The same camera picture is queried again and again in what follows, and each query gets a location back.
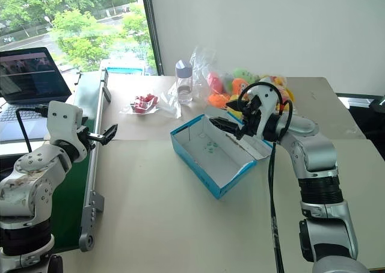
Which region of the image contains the small clear plastic bag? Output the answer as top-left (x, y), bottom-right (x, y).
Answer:
top-left (119, 83), bottom-right (183, 120)

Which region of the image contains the large clear plastic bag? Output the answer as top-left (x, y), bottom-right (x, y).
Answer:
top-left (188, 45), bottom-right (298, 118)

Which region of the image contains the green plush toy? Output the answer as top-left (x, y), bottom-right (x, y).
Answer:
top-left (232, 68), bottom-right (257, 82)

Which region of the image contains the black window frame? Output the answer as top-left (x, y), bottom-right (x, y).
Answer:
top-left (139, 0), bottom-right (165, 76)

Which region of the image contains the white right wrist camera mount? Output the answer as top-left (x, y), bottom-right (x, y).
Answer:
top-left (245, 81), bottom-right (284, 142)

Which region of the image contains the clear bottle lavender cap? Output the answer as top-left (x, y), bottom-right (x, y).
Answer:
top-left (174, 59), bottom-right (194, 105)

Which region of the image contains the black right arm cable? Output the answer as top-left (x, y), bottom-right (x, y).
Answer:
top-left (237, 82), bottom-right (294, 273)

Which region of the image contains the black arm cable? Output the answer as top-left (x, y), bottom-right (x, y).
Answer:
top-left (237, 82), bottom-right (294, 273)
top-left (14, 104), bottom-right (51, 154)

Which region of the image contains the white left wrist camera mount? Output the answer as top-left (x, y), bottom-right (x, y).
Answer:
top-left (47, 100), bottom-right (88, 163)

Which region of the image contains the yellow plush toy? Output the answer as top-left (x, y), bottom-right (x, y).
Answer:
top-left (227, 94), bottom-right (243, 118)

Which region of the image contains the green conveyor belt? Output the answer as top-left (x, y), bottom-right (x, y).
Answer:
top-left (48, 68), bottom-right (112, 253)

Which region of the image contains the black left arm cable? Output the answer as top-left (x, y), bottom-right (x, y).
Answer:
top-left (14, 104), bottom-right (51, 154)

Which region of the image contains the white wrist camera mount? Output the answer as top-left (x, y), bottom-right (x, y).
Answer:
top-left (47, 100), bottom-right (88, 163)
top-left (245, 81), bottom-right (284, 142)

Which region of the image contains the pink plush toy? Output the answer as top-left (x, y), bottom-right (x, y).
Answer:
top-left (206, 72), bottom-right (226, 95)

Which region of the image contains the orange plush toy with face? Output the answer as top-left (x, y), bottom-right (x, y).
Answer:
top-left (231, 78), bottom-right (251, 96)

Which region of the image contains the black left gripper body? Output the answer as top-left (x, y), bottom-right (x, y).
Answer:
top-left (76, 124), bottom-right (105, 150)

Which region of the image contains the dark grey laptop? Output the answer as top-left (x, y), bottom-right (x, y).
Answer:
top-left (0, 46), bottom-right (73, 145)

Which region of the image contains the black furniture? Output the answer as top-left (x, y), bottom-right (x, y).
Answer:
top-left (335, 92), bottom-right (385, 163)

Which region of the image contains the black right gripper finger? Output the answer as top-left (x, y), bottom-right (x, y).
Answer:
top-left (226, 99), bottom-right (251, 113)
top-left (208, 116), bottom-right (243, 140)

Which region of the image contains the dark rounded shape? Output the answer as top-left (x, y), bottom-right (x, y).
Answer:
top-left (48, 254), bottom-right (64, 273)

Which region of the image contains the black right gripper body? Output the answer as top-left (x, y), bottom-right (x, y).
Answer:
top-left (236, 95), bottom-right (263, 141)

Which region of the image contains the red crumpled item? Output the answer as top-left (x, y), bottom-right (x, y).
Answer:
top-left (131, 94), bottom-right (160, 114)

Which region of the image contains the blue cardboard box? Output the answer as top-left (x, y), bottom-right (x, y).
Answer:
top-left (170, 112), bottom-right (274, 200)

